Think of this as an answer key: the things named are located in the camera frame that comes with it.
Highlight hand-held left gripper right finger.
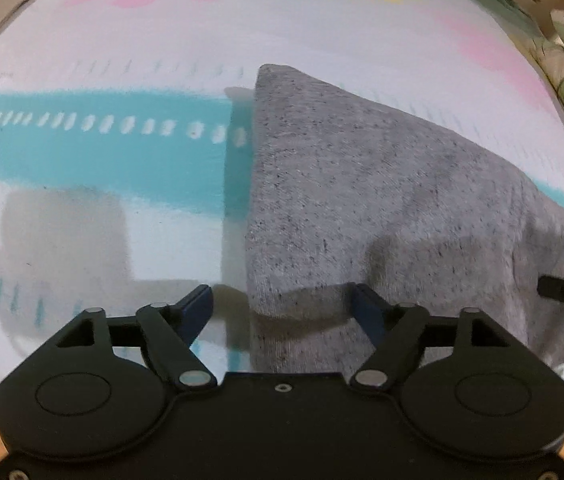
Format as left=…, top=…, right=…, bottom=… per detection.
left=348, top=283, right=512, bottom=390

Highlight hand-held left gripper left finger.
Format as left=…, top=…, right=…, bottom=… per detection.
left=54, top=284, right=215, bottom=391

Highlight grey pants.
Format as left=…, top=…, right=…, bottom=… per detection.
left=244, top=63, right=564, bottom=376

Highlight pastel printed blanket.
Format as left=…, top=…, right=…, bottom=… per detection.
left=0, top=0, right=564, bottom=426

